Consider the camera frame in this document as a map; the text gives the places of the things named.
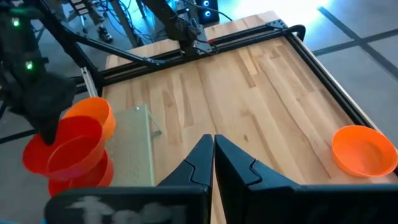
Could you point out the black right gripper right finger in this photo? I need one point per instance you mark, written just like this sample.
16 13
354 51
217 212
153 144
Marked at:
248 199

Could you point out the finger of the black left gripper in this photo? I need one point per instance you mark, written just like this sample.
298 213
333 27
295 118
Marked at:
49 130

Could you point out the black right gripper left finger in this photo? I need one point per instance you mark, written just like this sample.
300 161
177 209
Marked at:
186 199

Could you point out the red plastic mini bowl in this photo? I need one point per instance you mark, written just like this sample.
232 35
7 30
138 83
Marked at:
100 177
74 155

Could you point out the orange plastic mini bowl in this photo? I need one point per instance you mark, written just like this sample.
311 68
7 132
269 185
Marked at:
360 152
93 109

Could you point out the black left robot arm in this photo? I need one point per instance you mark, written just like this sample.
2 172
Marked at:
180 28

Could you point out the green perforated metal riser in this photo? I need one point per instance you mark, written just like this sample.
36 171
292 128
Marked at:
133 149

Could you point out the person's leg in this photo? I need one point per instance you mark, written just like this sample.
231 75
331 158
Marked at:
104 34

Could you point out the black computer tower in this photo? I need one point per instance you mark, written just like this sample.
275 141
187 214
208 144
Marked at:
206 11

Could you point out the black aluminium table frame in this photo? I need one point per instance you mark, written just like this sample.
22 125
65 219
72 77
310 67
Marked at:
331 81

